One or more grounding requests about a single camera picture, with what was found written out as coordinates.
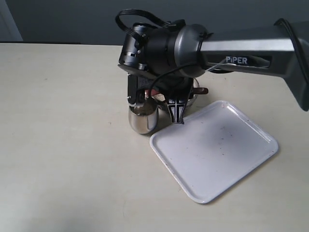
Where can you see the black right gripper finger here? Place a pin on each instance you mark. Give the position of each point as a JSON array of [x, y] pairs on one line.
[[176, 108]]

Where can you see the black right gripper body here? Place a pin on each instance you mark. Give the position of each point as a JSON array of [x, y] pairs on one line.
[[171, 85]]

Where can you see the dark brown wooden spoon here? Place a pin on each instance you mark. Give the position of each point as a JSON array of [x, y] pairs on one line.
[[200, 90]]

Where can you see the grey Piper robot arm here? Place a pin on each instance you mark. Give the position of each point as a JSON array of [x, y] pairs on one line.
[[170, 60]]

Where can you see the steel bowl with rice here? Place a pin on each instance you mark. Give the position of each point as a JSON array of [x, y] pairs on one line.
[[161, 100]]

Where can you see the small steel cup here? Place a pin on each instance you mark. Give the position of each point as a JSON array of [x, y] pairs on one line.
[[143, 120]]

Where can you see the white plastic tray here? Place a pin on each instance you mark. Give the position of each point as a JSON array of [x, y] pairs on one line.
[[214, 149]]

